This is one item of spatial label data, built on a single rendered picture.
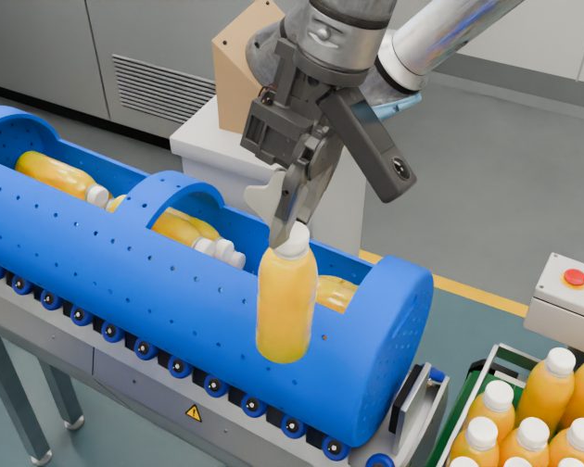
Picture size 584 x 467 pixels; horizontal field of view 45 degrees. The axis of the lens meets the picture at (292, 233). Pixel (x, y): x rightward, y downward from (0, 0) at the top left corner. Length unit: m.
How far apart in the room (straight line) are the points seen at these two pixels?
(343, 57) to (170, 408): 0.83
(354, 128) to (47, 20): 2.80
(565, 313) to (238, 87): 0.69
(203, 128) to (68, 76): 2.09
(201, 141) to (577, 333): 0.76
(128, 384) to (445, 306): 1.55
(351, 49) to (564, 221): 2.55
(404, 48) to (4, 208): 0.70
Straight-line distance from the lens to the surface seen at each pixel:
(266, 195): 0.71
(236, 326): 1.00
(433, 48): 1.14
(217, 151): 1.35
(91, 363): 1.39
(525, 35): 3.75
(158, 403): 1.31
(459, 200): 3.10
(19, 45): 3.60
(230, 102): 1.36
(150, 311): 1.09
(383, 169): 0.65
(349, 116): 0.65
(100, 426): 2.36
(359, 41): 0.62
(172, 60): 2.99
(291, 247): 0.74
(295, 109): 0.68
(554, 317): 1.24
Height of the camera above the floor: 1.94
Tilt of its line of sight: 43 degrees down
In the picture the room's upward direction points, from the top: straight up
